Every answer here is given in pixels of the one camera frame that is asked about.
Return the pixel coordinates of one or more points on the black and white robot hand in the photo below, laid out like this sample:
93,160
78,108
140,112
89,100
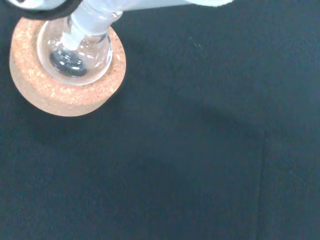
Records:
40,12

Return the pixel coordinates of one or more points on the glass round-bottom flask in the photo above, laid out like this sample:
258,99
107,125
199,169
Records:
95,62

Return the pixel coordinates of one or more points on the black bench cloth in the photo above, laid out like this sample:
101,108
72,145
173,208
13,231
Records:
200,150

